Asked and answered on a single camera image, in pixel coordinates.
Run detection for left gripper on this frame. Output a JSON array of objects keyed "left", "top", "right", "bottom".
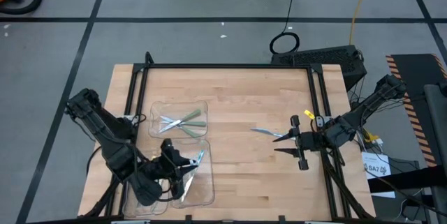
[{"left": 146, "top": 138, "right": 199, "bottom": 200}]

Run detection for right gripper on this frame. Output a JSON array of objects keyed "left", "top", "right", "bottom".
[{"left": 272, "top": 114, "right": 324, "bottom": 171}]

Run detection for teal patterned-handle table knife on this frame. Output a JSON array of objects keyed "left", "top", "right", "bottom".
[
  {"left": 180, "top": 149, "right": 206, "bottom": 203},
  {"left": 249, "top": 127, "right": 284, "bottom": 138}
]

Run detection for clear plastic tray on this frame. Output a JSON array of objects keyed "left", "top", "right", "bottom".
[
  {"left": 122, "top": 177, "right": 173, "bottom": 218},
  {"left": 170, "top": 138, "right": 215, "bottom": 208},
  {"left": 149, "top": 99, "right": 209, "bottom": 140}
]

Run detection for white paper label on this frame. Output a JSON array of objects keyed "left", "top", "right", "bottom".
[{"left": 361, "top": 151, "right": 397, "bottom": 200}]

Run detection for black floor beam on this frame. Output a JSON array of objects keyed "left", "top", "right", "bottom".
[{"left": 366, "top": 165, "right": 447, "bottom": 194}]

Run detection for black hazard-striped ramp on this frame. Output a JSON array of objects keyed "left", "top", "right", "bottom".
[{"left": 385, "top": 52, "right": 447, "bottom": 168}]

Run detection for yellow cable plug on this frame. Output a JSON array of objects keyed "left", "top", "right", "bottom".
[{"left": 363, "top": 130, "right": 384, "bottom": 145}]

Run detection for left arm base cable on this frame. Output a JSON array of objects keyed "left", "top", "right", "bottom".
[{"left": 86, "top": 140, "right": 112, "bottom": 176}]

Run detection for black table frame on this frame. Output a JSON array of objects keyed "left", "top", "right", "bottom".
[{"left": 80, "top": 51, "right": 376, "bottom": 222}]

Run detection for long black cable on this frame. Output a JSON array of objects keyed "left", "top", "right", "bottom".
[{"left": 268, "top": 0, "right": 301, "bottom": 56}]

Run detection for long yellow cable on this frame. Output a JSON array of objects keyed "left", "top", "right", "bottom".
[{"left": 349, "top": 0, "right": 372, "bottom": 46}]

